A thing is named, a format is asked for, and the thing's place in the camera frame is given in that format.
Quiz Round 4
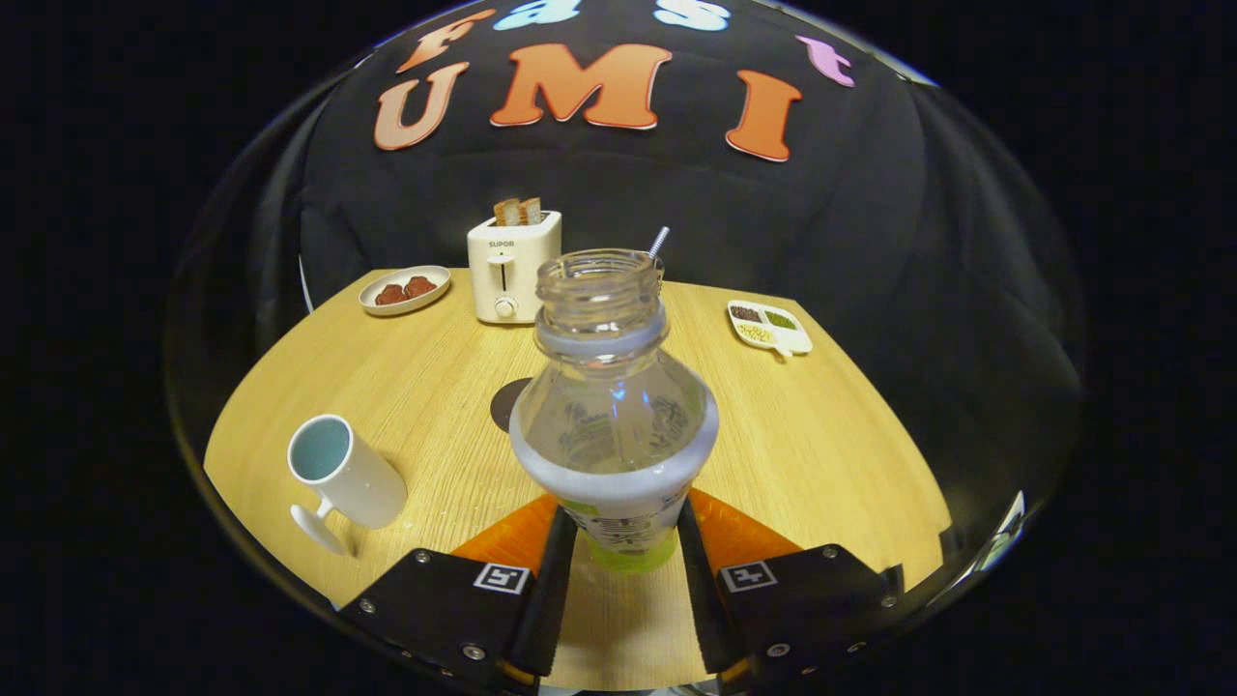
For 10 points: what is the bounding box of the clear plastic juice bottle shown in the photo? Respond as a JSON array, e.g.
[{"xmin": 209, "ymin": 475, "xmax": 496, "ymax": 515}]
[{"xmin": 508, "ymin": 248, "xmax": 721, "ymax": 574}]

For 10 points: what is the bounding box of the white oval plate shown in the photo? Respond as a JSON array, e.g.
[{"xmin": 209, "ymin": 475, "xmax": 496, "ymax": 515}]
[{"xmin": 359, "ymin": 265, "xmax": 452, "ymax": 317}]

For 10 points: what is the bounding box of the wooden table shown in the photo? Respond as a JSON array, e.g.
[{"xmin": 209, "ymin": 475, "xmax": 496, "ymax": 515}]
[{"xmin": 203, "ymin": 268, "xmax": 955, "ymax": 692}]

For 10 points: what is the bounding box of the white toaster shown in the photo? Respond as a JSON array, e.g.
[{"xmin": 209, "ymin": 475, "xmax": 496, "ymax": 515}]
[{"xmin": 467, "ymin": 211, "xmax": 563, "ymax": 325}]

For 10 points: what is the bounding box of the white cup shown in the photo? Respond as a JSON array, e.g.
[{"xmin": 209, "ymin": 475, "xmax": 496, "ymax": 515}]
[{"xmin": 287, "ymin": 414, "xmax": 409, "ymax": 558}]

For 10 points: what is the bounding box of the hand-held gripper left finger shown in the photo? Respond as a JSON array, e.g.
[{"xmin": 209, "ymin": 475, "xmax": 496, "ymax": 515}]
[{"xmin": 333, "ymin": 493, "xmax": 579, "ymax": 692}]

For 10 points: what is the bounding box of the white divided dish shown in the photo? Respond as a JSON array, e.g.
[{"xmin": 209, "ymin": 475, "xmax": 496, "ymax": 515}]
[{"xmin": 727, "ymin": 300, "xmax": 814, "ymax": 361}]

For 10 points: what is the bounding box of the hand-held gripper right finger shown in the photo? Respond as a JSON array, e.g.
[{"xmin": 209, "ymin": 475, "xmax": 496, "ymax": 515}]
[{"xmin": 675, "ymin": 488, "xmax": 905, "ymax": 692}]

